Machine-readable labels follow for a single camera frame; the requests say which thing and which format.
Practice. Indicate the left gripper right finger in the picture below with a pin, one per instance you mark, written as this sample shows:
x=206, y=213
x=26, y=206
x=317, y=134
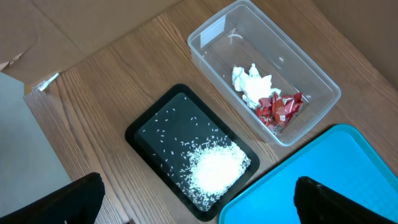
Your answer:
x=318, y=204

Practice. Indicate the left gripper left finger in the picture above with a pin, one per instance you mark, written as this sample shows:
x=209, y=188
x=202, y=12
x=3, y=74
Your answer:
x=77, y=202

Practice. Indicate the red snack wrapper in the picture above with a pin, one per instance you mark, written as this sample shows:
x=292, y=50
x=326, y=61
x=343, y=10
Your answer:
x=276, y=112

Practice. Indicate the white tissue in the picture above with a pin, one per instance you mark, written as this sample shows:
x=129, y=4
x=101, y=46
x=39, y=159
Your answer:
x=253, y=86

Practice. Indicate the teal plastic tray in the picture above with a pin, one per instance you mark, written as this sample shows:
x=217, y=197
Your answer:
x=340, y=159

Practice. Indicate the pile of white rice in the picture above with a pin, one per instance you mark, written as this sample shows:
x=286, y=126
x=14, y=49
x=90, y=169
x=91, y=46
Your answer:
x=200, y=159

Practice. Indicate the black plastic tray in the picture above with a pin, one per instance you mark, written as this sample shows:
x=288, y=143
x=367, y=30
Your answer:
x=233, y=190

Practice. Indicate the clear plastic bin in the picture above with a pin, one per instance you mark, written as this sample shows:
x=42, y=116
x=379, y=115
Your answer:
x=241, y=35

